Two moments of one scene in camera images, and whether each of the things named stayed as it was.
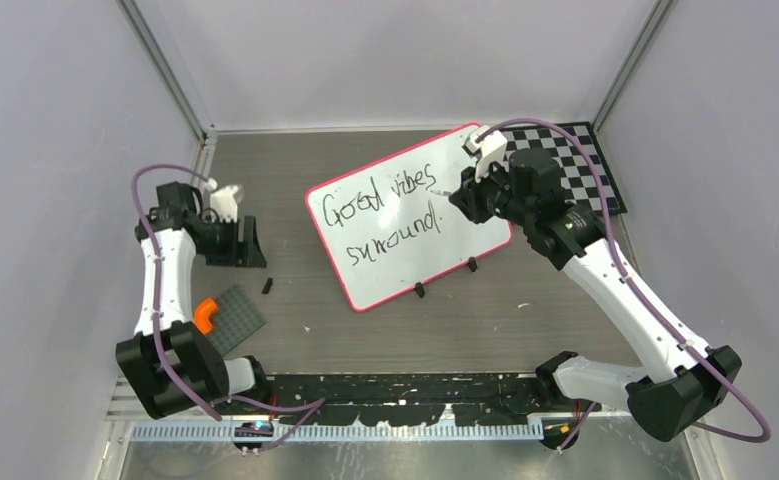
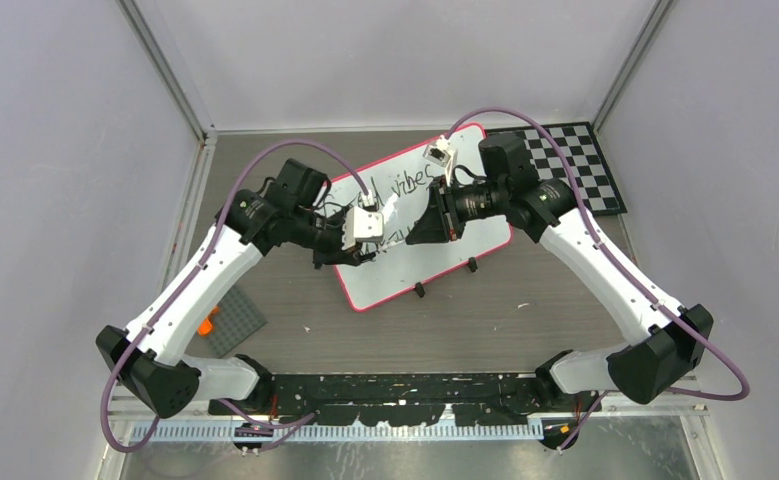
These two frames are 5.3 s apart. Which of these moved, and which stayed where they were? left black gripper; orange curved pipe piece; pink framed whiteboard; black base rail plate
Moved: left black gripper
Stayed: pink framed whiteboard; orange curved pipe piece; black base rail plate
